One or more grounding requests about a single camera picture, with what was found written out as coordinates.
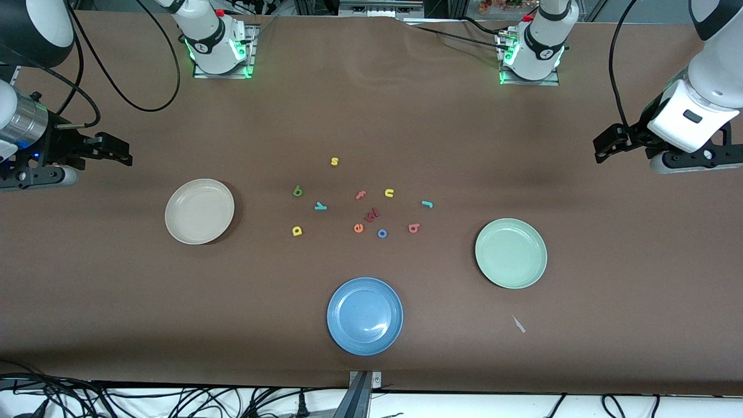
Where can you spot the grey power strip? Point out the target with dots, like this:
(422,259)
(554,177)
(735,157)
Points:
(380,8)

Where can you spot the orange background objects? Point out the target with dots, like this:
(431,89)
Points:
(499,4)

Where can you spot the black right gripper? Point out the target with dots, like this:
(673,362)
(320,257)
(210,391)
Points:
(58,145)

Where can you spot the dark red letter w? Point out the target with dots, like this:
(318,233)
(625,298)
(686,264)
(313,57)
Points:
(372,215)

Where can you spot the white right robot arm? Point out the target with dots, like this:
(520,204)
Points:
(209,40)

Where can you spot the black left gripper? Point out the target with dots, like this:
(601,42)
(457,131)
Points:
(634,136)

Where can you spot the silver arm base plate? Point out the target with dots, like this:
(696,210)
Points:
(248,68)
(552,81)

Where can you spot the grey metal mount bracket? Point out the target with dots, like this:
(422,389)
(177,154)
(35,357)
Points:
(360,395)

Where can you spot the light green round plate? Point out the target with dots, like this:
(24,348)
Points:
(511,253)

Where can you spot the small white paper scrap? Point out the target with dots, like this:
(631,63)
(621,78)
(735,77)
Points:
(518,324)

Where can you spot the beige round plate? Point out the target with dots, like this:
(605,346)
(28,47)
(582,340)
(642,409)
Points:
(199,211)

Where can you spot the blue round plate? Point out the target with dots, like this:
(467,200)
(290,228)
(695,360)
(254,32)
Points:
(364,315)

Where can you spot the black power plug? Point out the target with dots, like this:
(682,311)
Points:
(302,406)

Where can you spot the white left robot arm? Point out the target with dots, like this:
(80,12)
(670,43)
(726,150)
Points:
(543,46)

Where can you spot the brown table cover sheet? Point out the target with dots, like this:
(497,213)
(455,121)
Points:
(406,116)

